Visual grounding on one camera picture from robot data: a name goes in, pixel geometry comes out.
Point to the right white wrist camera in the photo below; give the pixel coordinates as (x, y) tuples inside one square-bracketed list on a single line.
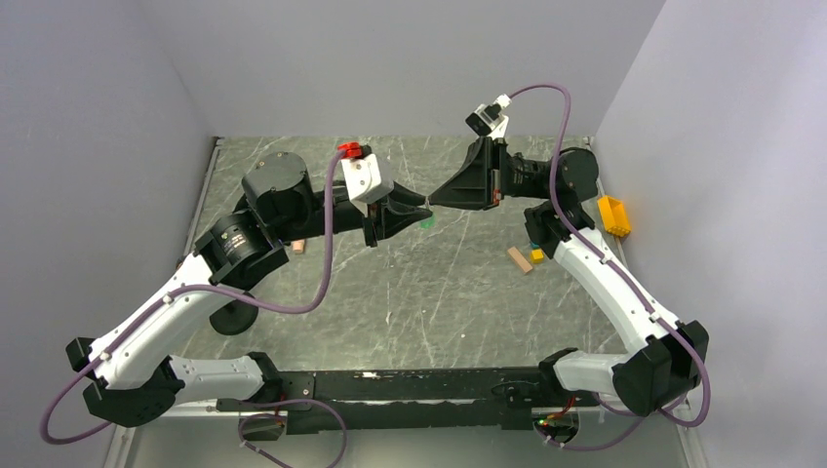
[(489, 120)]

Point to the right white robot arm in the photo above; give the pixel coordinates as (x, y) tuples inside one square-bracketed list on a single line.
[(664, 357)]

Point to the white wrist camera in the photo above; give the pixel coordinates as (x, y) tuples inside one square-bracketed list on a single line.
[(367, 180), (489, 120)]

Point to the green key tag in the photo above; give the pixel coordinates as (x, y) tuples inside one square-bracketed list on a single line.
[(427, 223)]

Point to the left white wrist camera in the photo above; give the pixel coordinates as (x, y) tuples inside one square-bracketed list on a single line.
[(367, 180)]

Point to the tan rectangular wooden block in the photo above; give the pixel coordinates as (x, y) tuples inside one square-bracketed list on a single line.
[(520, 261)]

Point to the yellow plastic bin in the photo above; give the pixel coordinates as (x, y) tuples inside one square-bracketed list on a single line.
[(614, 216)]

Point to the yellow small wooden block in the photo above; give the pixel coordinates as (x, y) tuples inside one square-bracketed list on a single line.
[(537, 256)]

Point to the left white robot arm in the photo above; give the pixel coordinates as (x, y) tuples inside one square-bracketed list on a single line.
[(133, 371)]

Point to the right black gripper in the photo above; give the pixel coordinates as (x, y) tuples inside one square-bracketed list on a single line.
[(471, 187)]

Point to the pink microphone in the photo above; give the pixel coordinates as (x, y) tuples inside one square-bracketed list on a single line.
[(298, 246)]

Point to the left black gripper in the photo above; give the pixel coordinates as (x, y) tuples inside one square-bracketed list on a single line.
[(382, 222)]

